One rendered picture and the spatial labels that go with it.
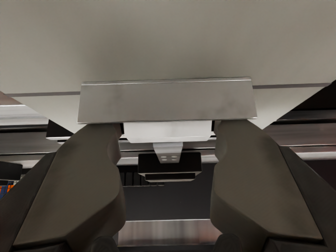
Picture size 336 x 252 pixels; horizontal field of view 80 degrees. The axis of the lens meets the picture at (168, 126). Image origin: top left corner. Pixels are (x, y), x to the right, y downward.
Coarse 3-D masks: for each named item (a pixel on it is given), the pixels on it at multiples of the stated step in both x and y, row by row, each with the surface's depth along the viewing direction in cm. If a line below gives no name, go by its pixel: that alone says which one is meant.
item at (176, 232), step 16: (128, 224) 19; (144, 224) 19; (160, 224) 19; (176, 224) 19; (192, 224) 19; (208, 224) 19; (128, 240) 19; (144, 240) 19; (160, 240) 19; (176, 240) 19; (192, 240) 18; (208, 240) 18
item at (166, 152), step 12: (156, 144) 24; (168, 144) 24; (180, 144) 24; (144, 156) 38; (156, 156) 38; (168, 156) 30; (180, 156) 38; (192, 156) 38; (144, 168) 38; (156, 168) 38; (168, 168) 37; (180, 168) 37; (192, 168) 37; (156, 180) 39; (168, 180) 40; (180, 180) 42
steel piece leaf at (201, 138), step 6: (132, 138) 21; (138, 138) 21; (144, 138) 21; (150, 138) 21; (156, 138) 21; (162, 138) 21; (168, 138) 21; (174, 138) 21; (180, 138) 21; (186, 138) 21; (192, 138) 21; (198, 138) 21; (204, 138) 21
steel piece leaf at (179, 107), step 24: (96, 96) 10; (120, 96) 10; (144, 96) 10; (168, 96) 10; (192, 96) 10; (216, 96) 10; (240, 96) 10; (96, 120) 10; (120, 120) 9; (144, 120) 9; (168, 120) 9; (192, 120) 10
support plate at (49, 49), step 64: (0, 0) 6; (64, 0) 6; (128, 0) 6; (192, 0) 6; (256, 0) 6; (320, 0) 6; (0, 64) 9; (64, 64) 9; (128, 64) 9; (192, 64) 9; (256, 64) 9; (320, 64) 9
